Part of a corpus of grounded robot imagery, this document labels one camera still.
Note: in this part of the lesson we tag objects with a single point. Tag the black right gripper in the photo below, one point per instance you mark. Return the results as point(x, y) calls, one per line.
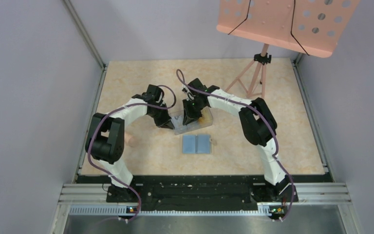
point(189, 116)

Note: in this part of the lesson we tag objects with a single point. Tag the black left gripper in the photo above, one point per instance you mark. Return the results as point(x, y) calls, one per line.
point(166, 119)

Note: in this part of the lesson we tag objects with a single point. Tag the silver credit card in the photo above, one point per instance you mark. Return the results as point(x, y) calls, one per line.
point(178, 123)

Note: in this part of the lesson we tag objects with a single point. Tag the clear acrylic card box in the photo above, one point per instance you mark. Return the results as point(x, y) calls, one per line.
point(192, 126)

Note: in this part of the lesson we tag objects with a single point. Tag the gold credit card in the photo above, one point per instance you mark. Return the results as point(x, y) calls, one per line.
point(205, 119)

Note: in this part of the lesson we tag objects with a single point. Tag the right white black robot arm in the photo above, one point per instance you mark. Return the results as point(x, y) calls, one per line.
point(257, 122)

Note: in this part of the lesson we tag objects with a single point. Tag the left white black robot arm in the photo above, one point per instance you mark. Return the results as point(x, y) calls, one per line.
point(105, 141)

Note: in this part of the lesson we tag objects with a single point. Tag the pink wooden cylinder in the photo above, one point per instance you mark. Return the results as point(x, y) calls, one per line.
point(130, 140)

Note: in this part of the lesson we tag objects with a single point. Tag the pink music stand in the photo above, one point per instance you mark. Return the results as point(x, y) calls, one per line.
point(312, 27)

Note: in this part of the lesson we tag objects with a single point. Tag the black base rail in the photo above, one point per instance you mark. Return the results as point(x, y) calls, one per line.
point(202, 193)

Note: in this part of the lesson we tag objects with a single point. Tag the grey slotted cable duct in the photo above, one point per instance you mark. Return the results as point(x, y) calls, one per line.
point(120, 210)

